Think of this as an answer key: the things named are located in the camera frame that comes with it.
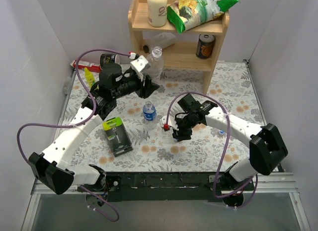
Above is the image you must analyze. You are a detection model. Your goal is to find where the lying white bottle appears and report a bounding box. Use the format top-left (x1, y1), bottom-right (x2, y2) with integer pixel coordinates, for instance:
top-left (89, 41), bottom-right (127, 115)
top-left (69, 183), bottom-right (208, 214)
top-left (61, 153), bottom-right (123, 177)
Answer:
top-left (143, 32), bottom-right (176, 53)

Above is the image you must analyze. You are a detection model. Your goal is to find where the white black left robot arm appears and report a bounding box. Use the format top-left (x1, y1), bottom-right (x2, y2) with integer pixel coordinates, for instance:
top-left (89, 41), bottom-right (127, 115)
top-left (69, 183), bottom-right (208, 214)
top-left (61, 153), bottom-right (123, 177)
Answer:
top-left (28, 60), bottom-right (159, 195)

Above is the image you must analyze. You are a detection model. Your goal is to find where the wooden two-tier shelf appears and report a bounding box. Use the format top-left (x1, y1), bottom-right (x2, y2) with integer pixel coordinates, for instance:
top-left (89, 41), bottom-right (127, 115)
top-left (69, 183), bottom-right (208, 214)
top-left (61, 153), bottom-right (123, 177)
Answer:
top-left (128, 0), bottom-right (230, 93)

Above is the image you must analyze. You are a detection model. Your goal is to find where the cream lotion bottle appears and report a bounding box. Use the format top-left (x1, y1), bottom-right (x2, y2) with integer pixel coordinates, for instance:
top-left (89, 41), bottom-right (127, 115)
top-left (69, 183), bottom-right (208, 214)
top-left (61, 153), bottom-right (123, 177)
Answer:
top-left (147, 0), bottom-right (167, 27)

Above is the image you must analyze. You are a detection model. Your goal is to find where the floral table cloth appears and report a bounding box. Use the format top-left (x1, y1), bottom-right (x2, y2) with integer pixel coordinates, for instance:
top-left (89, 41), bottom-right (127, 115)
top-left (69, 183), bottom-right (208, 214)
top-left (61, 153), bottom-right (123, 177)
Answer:
top-left (70, 62), bottom-right (264, 172)

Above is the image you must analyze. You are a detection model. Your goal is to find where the green chips bag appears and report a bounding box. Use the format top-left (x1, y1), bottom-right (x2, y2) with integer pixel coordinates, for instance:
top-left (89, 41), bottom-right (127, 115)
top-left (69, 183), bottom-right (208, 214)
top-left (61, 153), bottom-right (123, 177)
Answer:
top-left (167, 0), bottom-right (239, 33)

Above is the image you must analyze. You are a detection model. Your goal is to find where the dark tin can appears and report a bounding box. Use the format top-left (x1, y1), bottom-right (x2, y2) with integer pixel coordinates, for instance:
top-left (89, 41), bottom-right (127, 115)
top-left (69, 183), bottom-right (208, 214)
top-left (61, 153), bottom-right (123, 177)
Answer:
top-left (196, 34), bottom-right (215, 60)

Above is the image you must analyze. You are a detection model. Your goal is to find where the clear plastic bottle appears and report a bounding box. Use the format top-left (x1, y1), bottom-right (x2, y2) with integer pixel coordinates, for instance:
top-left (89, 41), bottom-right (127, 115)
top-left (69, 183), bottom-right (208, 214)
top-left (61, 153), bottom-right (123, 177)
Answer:
top-left (146, 46), bottom-right (164, 82)

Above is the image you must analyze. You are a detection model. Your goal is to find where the yellow squeeze bottle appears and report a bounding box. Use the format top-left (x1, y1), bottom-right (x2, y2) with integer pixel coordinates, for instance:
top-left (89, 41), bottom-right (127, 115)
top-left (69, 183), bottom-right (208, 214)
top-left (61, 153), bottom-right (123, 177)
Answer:
top-left (84, 68), bottom-right (95, 88)

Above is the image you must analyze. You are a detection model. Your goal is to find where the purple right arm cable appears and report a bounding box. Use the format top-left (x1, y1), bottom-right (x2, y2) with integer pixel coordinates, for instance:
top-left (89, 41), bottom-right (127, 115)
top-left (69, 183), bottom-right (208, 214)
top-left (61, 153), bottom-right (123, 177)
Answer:
top-left (165, 91), bottom-right (259, 209)

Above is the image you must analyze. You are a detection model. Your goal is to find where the black green razor box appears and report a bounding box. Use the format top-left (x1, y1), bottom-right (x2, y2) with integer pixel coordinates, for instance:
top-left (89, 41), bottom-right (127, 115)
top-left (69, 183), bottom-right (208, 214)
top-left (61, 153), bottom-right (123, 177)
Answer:
top-left (102, 117), bottom-right (133, 157)

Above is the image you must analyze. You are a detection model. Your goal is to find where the black white paper cup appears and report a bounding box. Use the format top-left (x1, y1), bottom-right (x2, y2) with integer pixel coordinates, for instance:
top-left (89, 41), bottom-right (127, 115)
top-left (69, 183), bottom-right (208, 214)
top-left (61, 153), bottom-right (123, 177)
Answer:
top-left (99, 53), bottom-right (120, 69)

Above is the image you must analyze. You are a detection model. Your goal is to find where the small blue-label water bottle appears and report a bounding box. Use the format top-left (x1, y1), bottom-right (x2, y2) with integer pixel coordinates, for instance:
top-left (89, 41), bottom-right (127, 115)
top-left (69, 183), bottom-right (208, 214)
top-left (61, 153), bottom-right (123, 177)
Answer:
top-left (143, 101), bottom-right (157, 130)

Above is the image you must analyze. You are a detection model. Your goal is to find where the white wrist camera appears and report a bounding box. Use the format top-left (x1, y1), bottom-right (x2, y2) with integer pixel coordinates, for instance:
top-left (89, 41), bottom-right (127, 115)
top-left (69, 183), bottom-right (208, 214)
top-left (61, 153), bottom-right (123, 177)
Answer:
top-left (130, 55), bottom-right (150, 73)
top-left (159, 115), bottom-right (178, 131)

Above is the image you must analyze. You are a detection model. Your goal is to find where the red white toothpaste box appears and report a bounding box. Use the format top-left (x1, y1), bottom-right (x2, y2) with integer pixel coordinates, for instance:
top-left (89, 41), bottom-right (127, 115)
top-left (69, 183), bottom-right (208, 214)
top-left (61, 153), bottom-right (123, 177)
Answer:
top-left (78, 61), bottom-right (101, 73)

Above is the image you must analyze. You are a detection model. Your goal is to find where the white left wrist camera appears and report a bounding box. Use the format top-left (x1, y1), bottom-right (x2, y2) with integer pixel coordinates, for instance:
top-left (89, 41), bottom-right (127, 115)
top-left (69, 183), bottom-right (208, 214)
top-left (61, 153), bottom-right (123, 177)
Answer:
top-left (130, 55), bottom-right (150, 73)

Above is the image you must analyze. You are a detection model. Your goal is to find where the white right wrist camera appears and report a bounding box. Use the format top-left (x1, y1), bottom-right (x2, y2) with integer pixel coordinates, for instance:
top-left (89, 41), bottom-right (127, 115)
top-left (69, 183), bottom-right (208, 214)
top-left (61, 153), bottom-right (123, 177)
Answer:
top-left (159, 115), bottom-right (178, 131)

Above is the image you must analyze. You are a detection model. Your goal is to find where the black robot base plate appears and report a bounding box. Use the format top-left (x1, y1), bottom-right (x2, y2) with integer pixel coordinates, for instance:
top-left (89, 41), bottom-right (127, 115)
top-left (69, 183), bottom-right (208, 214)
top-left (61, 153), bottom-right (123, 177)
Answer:
top-left (79, 171), bottom-right (259, 209)

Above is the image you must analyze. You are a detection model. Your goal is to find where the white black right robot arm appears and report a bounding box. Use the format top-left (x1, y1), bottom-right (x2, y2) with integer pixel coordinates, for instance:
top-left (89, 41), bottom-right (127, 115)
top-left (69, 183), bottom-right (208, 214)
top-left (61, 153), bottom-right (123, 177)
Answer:
top-left (162, 92), bottom-right (288, 191)

